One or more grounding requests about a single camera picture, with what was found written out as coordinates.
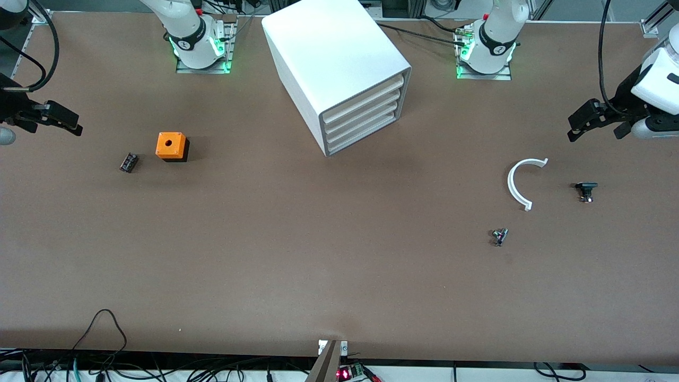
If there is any black cable under table edge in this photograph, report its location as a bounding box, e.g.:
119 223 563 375
533 362 587 382

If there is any aluminium frame profile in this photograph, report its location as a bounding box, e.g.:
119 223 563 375
640 0 679 39
11 0 54 80

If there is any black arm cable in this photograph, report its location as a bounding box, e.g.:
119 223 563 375
0 0 60 92
598 0 634 117

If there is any black looped cable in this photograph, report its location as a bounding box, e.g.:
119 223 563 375
72 309 128 367

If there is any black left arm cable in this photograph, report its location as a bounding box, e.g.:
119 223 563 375
598 0 634 117

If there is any white drawer cabinet shell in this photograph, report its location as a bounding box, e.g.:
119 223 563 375
262 0 413 158

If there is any brown camera mount bracket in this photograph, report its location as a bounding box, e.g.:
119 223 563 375
305 340 349 382

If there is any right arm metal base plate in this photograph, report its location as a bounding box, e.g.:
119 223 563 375
176 20 235 74

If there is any white closed drawer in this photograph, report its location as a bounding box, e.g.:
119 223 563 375
325 100 400 145
324 88 402 136
326 110 398 155

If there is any black switch contact block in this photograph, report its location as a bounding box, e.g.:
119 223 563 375
575 181 599 204

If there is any black cable on table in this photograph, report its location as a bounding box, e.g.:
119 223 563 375
377 22 468 47

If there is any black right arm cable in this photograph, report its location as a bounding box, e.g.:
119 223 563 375
0 0 60 92

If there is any orange box with hole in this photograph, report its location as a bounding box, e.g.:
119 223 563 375
155 132 190 163

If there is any circuit board with red LED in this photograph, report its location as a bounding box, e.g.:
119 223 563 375
336 363 373 382

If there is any white curved plastic arc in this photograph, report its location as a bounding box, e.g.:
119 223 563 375
507 158 549 212

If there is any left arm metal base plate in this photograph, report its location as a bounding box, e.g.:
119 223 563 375
455 25 513 82

